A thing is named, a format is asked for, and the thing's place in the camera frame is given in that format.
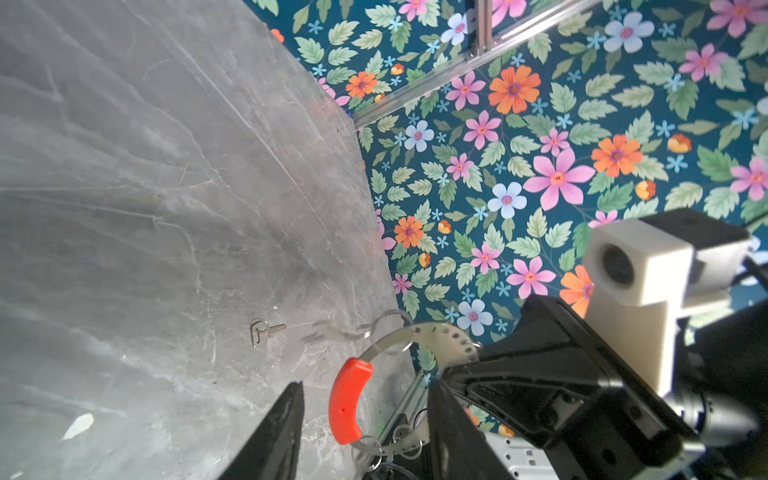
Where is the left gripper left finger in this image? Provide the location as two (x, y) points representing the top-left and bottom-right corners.
(219, 382), (305, 480)

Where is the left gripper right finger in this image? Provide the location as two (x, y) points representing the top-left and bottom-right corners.
(427, 380), (513, 480)

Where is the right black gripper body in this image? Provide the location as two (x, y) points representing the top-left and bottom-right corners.
(441, 295), (705, 479)

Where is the large keyring with red grip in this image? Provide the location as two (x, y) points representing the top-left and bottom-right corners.
(328, 322), (479, 457)

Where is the small silver key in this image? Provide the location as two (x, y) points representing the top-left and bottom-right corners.
(250, 319), (287, 348)

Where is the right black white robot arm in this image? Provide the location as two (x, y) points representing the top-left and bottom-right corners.
(442, 296), (767, 479)

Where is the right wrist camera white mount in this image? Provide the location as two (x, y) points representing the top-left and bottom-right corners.
(583, 208), (751, 397)

